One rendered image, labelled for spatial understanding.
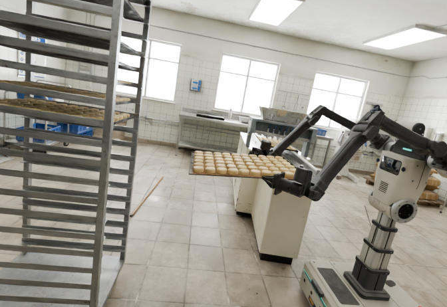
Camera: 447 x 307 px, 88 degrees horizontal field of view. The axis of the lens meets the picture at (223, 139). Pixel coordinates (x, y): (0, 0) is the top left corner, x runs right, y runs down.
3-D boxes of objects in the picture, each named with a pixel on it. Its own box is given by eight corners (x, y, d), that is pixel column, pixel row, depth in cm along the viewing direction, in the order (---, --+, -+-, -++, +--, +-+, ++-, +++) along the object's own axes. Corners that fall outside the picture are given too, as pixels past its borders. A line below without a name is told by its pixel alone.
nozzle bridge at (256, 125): (244, 143, 286) (249, 115, 280) (301, 152, 287) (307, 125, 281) (246, 148, 253) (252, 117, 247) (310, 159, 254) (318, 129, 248)
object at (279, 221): (249, 220, 269) (264, 146, 253) (278, 224, 269) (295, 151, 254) (257, 261, 200) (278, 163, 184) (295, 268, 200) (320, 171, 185)
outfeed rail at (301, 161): (269, 137, 380) (270, 133, 379) (271, 137, 380) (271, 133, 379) (314, 177, 182) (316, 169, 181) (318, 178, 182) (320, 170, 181)
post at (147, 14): (125, 260, 160) (152, -2, 131) (124, 263, 157) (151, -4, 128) (120, 260, 160) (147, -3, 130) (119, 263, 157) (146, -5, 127)
